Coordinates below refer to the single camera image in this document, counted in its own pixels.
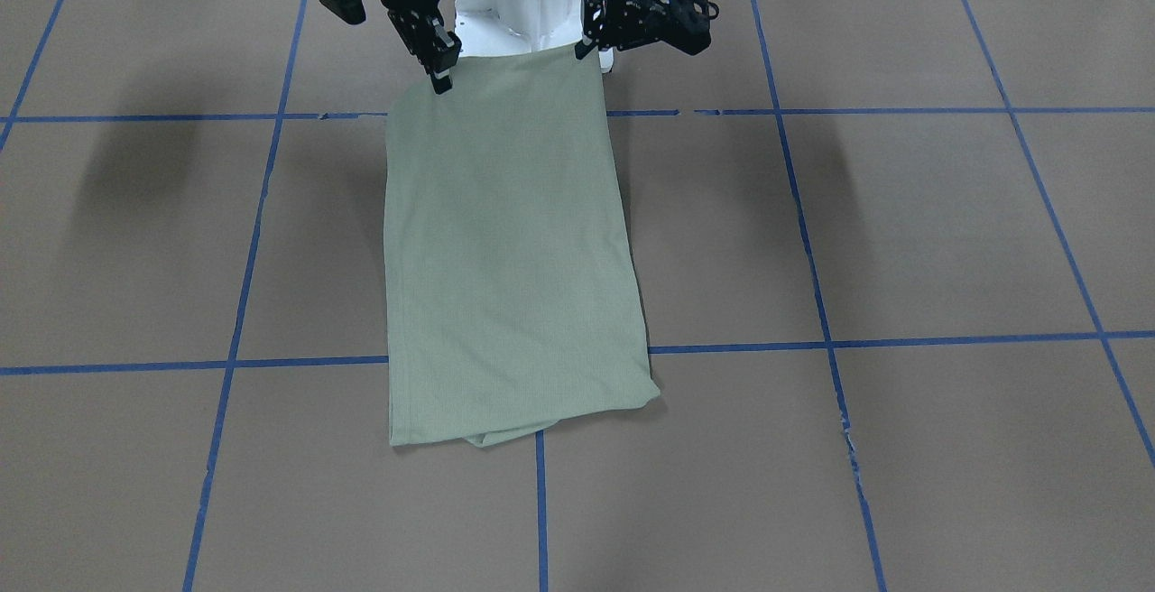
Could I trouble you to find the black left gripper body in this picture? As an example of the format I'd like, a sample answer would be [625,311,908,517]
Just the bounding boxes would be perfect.
[614,0,718,57]

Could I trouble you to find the olive green long-sleeve shirt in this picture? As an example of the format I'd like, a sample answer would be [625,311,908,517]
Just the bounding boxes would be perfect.
[383,48,660,448]

